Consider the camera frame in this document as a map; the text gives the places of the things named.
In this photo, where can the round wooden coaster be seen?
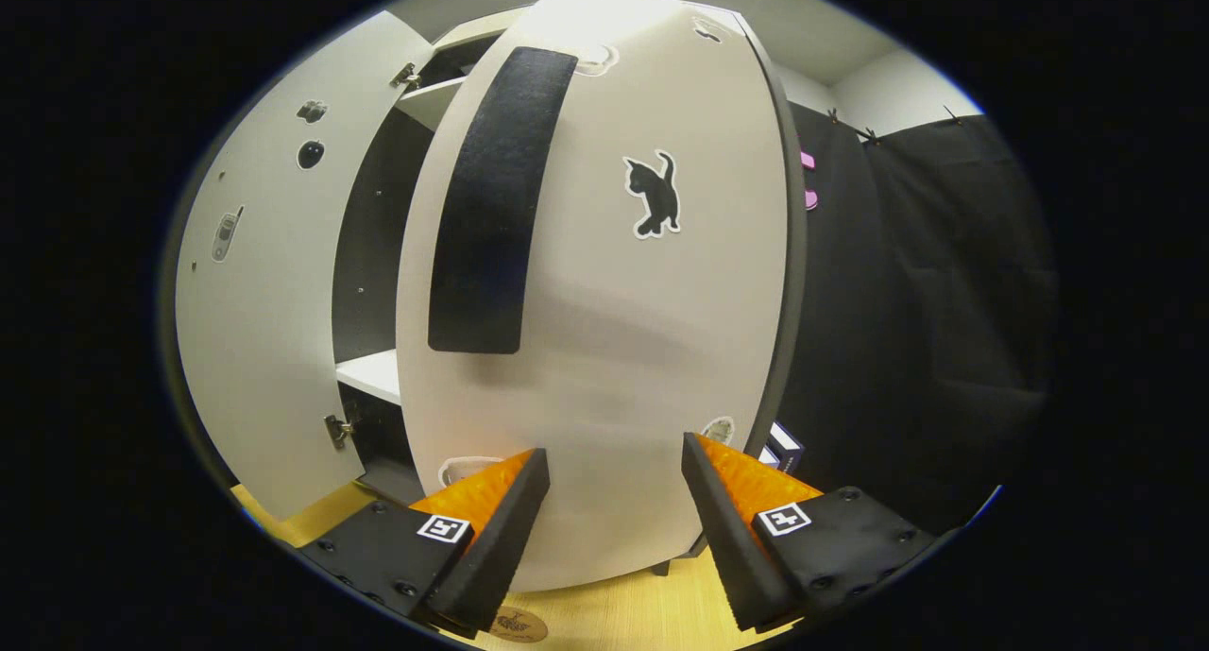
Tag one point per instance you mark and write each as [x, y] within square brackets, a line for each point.
[519, 625]

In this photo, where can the white cabinet shelf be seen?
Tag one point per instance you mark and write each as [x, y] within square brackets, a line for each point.
[370, 372]
[430, 103]

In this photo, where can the dark purple book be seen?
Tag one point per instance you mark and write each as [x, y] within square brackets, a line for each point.
[789, 451]

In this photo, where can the white cabinet door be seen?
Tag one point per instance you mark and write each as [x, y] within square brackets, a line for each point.
[614, 349]
[274, 349]

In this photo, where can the black backdrop cloth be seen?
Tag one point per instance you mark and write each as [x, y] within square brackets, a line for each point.
[926, 330]

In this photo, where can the metal door hinge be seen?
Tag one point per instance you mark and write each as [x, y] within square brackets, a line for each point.
[338, 432]
[406, 77]

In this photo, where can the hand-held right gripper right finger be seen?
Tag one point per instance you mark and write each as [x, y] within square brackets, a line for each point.
[732, 556]

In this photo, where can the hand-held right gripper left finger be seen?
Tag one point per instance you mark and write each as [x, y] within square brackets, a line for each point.
[501, 547]

